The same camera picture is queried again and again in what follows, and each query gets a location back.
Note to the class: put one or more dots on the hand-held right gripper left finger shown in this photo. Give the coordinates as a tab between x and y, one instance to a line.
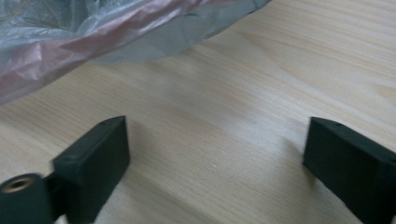
93	161

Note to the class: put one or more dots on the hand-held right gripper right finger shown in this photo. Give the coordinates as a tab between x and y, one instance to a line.
351	161

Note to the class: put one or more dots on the light wooden table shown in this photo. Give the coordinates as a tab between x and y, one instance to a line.
236	102

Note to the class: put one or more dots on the translucent grey plastic bag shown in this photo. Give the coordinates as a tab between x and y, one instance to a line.
93	28

